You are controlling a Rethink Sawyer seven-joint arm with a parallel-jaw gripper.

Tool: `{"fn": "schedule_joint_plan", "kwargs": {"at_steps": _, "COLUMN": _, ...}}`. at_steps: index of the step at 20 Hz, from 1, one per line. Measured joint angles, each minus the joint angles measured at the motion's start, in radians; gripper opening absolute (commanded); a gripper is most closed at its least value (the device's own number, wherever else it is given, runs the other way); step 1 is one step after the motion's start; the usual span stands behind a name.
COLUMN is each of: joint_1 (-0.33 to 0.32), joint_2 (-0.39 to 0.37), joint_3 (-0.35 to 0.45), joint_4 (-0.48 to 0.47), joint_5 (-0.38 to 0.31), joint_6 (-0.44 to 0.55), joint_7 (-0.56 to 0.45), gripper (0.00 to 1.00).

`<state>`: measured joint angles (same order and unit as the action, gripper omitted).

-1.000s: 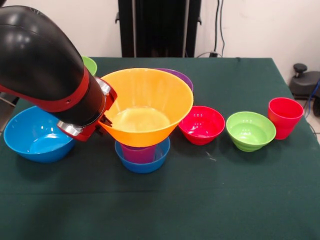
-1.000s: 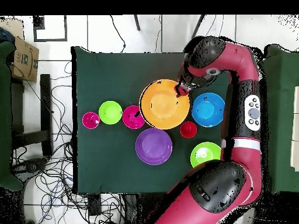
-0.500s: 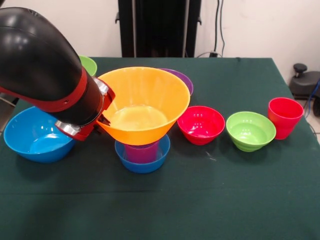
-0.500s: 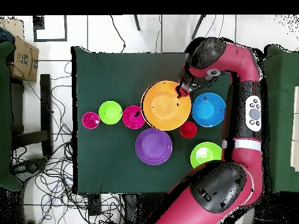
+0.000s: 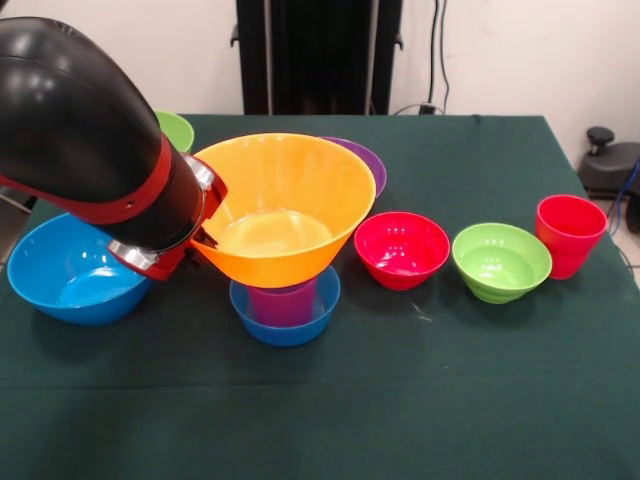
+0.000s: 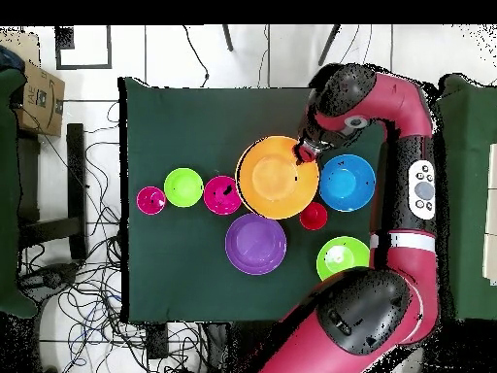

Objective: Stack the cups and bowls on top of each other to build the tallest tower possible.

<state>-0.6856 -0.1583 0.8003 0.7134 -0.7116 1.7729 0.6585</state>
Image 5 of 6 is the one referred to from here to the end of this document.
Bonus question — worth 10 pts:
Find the purple cup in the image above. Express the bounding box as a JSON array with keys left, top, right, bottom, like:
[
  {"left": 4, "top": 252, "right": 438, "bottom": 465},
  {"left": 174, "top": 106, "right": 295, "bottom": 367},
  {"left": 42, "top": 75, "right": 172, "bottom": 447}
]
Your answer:
[{"left": 248, "top": 278, "right": 318, "bottom": 329}]

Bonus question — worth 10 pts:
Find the large green bowl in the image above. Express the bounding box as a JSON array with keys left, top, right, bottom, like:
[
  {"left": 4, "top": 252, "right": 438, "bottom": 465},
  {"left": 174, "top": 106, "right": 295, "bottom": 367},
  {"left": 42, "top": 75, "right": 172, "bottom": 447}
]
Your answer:
[{"left": 153, "top": 110, "right": 195, "bottom": 154}]

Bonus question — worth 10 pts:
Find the small blue bowl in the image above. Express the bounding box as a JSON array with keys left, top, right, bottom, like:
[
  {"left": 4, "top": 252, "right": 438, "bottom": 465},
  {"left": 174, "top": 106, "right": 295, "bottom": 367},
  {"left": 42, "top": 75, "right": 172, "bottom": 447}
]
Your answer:
[{"left": 229, "top": 265, "right": 342, "bottom": 348}]

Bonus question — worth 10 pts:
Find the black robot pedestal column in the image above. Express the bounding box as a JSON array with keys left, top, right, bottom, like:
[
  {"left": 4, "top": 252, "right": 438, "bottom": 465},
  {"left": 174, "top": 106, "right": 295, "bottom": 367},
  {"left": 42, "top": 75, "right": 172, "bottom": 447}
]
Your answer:
[{"left": 230, "top": 0, "right": 404, "bottom": 116}]

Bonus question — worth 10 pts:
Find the blue cable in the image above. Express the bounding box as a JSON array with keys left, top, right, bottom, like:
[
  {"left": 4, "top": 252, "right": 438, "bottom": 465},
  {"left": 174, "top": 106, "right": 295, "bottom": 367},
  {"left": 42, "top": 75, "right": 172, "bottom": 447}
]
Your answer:
[{"left": 612, "top": 158, "right": 640, "bottom": 231}]

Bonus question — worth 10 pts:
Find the red cup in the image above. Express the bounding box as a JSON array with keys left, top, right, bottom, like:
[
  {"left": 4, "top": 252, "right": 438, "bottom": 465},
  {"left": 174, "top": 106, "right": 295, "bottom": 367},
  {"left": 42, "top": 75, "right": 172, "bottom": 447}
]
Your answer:
[{"left": 535, "top": 194, "right": 609, "bottom": 281}]

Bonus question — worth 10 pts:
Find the small pink bowl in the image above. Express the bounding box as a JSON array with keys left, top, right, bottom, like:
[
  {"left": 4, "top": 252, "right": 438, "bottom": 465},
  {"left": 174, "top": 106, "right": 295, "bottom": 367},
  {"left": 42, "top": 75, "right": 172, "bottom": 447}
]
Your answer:
[{"left": 353, "top": 211, "right": 452, "bottom": 291}]

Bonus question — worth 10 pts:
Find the grey stand base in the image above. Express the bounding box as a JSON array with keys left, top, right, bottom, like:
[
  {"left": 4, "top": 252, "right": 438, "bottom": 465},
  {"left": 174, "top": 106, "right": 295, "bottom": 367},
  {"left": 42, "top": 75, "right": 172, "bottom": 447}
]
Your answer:
[
  {"left": 579, "top": 142, "right": 640, "bottom": 201},
  {"left": 0, "top": 185, "right": 40, "bottom": 216}
]

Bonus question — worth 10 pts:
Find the black knob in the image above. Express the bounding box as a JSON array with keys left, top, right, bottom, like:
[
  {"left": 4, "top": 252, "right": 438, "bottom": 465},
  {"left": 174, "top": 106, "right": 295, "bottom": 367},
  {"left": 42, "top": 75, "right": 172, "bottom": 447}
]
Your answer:
[{"left": 586, "top": 126, "right": 616, "bottom": 157}]

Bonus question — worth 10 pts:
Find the small green bowl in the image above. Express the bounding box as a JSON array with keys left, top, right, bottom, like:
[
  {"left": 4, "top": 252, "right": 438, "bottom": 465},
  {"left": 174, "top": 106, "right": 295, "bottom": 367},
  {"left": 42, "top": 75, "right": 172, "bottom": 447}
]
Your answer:
[{"left": 451, "top": 222, "right": 554, "bottom": 305}]

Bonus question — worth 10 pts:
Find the large blue bowl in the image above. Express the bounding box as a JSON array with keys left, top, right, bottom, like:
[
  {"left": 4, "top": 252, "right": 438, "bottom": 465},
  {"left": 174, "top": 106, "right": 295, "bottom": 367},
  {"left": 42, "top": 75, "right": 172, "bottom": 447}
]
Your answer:
[{"left": 6, "top": 213, "right": 154, "bottom": 328}]

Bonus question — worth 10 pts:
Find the dark green tablecloth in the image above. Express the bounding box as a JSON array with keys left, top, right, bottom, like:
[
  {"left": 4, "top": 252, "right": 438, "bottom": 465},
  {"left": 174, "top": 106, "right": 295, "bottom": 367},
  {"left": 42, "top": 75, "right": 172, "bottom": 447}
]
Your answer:
[{"left": 0, "top": 113, "right": 640, "bottom": 480}]

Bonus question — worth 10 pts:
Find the black wall cable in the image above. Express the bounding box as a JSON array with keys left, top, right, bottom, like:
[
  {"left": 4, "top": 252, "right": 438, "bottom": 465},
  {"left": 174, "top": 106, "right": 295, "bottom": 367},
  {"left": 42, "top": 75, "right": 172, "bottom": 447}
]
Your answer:
[{"left": 392, "top": 0, "right": 451, "bottom": 117}]

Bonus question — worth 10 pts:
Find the purple bowl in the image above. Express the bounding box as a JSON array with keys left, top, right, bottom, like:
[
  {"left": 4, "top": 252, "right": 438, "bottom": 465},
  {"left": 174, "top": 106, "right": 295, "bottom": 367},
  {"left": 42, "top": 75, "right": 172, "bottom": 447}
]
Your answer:
[{"left": 319, "top": 136, "right": 389, "bottom": 199}]

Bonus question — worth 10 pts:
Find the large yellow bowl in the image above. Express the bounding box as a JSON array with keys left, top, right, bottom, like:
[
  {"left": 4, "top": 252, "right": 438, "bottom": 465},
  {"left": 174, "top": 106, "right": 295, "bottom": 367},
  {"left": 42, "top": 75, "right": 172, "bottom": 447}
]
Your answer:
[{"left": 189, "top": 132, "right": 378, "bottom": 290}]

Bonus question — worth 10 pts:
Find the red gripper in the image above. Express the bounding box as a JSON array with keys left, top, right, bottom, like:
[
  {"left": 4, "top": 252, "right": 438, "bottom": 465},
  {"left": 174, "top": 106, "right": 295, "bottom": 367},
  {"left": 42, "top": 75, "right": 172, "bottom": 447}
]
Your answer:
[{"left": 144, "top": 172, "right": 229, "bottom": 283}]

